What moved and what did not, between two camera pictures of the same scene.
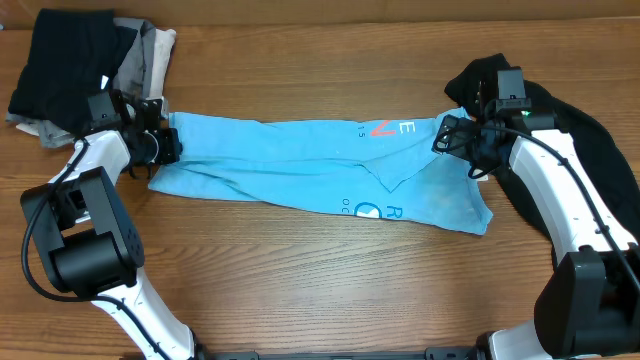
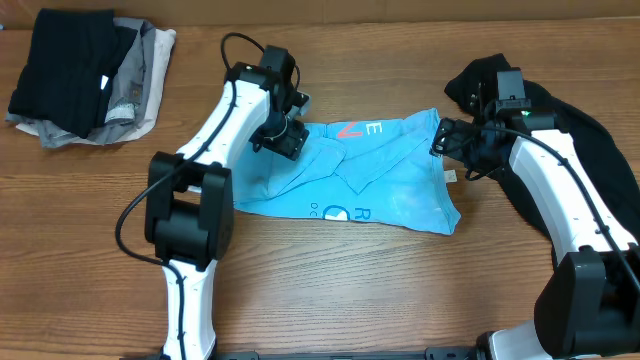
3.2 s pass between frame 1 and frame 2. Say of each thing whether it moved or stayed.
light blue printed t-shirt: moved
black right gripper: stayed
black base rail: stayed
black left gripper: moved
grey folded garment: stayed
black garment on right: stayed
